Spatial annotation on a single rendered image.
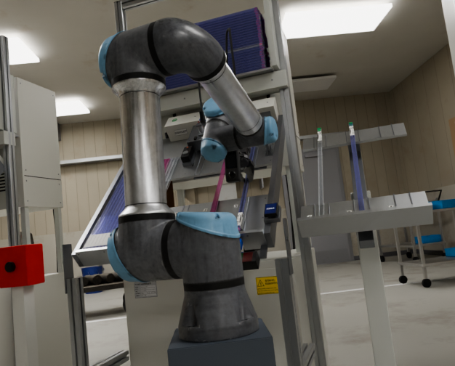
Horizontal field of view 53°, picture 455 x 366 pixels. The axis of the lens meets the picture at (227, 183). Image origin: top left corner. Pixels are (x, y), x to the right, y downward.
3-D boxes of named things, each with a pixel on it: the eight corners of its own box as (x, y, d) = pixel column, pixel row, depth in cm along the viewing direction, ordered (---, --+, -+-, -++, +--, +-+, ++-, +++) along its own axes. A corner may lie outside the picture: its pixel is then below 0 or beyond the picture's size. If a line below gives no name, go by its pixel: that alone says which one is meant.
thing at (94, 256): (268, 247, 139) (262, 231, 135) (84, 266, 159) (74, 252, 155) (268, 245, 140) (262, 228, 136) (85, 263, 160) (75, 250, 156)
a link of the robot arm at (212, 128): (230, 141, 123) (235, 113, 129) (194, 149, 127) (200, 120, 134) (241, 160, 128) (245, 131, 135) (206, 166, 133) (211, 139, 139)
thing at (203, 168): (276, 173, 169) (272, 162, 166) (120, 196, 188) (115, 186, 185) (281, 127, 194) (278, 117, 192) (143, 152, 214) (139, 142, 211)
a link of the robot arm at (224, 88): (203, -9, 90) (279, 118, 131) (155, 7, 94) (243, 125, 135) (199, 36, 85) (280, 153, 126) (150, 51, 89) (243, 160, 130)
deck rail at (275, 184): (274, 247, 139) (270, 232, 135) (268, 247, 139) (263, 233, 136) (286, 126, 194) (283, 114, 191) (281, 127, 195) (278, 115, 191)
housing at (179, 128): (281, 134, 192) (273, 105, 184) (175, 152, 206) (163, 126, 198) (282, 124, 198) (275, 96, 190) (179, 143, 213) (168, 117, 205)
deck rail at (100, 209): (84, 266, 159) (75, 254, 155) (79, 266, 159) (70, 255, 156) (143, 152, 214) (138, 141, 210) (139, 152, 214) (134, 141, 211)
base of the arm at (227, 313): (263, 335, 78) (256, 277, 80) (176, 346, 78) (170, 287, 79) (255, 319, 93) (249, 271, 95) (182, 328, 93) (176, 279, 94)
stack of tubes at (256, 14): (266, 67, 187) (258, 6, 190) (153, 92, 202) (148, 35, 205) (272, 77, 199) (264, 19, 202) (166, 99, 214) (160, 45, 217)
